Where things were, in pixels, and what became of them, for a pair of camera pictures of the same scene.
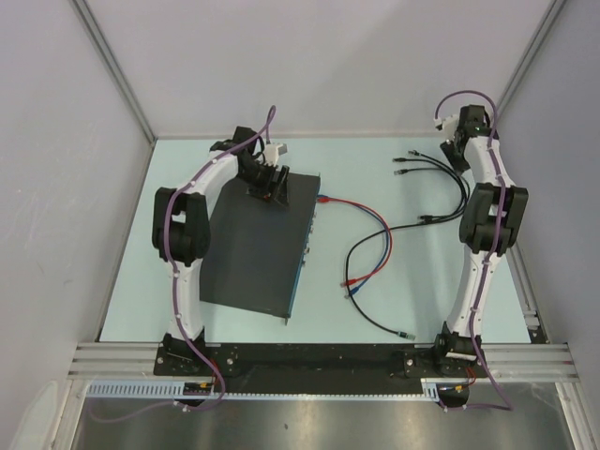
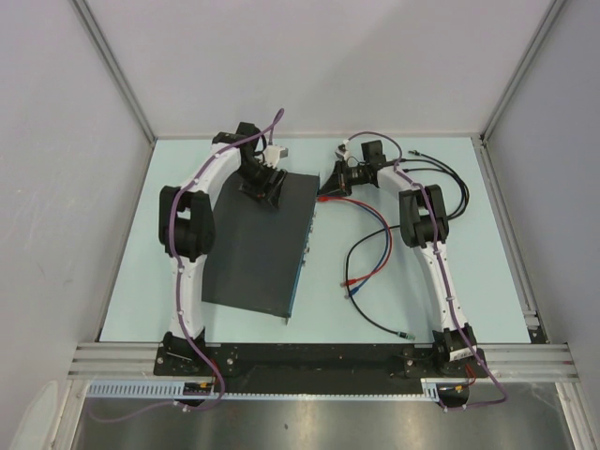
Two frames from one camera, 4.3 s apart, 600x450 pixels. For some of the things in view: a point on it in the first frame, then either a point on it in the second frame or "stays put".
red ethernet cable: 323,200 stays put
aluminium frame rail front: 508,361 stays put
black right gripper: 458,165 → 340,182
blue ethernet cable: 386,233 stays put
